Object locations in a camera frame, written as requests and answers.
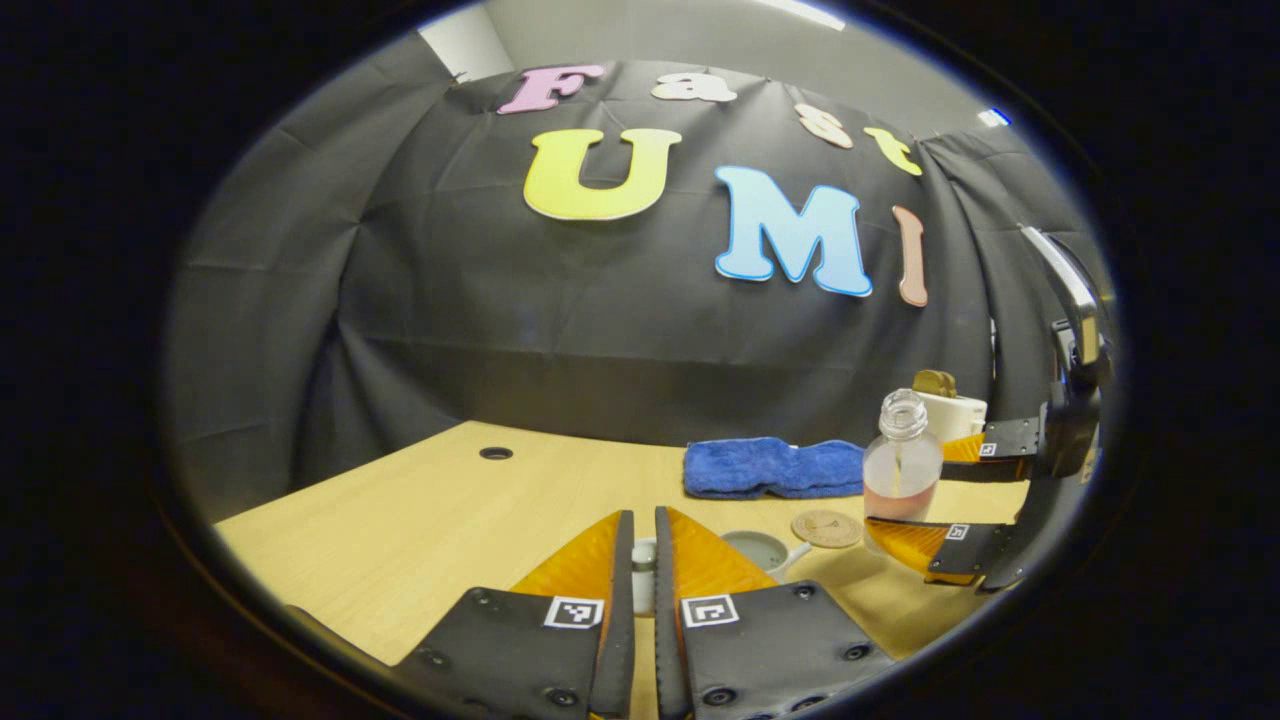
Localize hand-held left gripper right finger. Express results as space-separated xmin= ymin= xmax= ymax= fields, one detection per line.
xmin=655 ymin=505 xmax=896 ymax=720

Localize black backdrop cloth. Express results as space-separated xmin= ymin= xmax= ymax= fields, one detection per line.
xmin=165 ymin=60 xmax=1111 ymax=521

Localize white teacup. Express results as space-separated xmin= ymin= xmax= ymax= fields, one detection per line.
xmin=720 ymin=530 xmax=813 ymax=583

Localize white toaster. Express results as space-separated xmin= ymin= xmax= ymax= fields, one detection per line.
xmin=915 ymin=392 xmax=989 ymax=441

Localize clear plastic water bottle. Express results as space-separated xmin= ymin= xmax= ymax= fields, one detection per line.
xmin=862 ymin=389 xmax=945 ymax=556

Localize blue towel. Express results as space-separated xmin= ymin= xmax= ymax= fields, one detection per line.
xmin=683 ymin=436 xmax=866 ymax=500

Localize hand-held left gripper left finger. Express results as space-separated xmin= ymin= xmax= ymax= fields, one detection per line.
xmin=388 ymin=508 xmax=637 ymax=720

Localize round wooden coaster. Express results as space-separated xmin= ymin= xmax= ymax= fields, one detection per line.
xmin=791 ymin=510 xmax=864 ymax=549

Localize white teacup lid blue dots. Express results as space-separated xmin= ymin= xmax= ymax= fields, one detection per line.
xmin=632 ymin=537 xmax=659 ymax=616

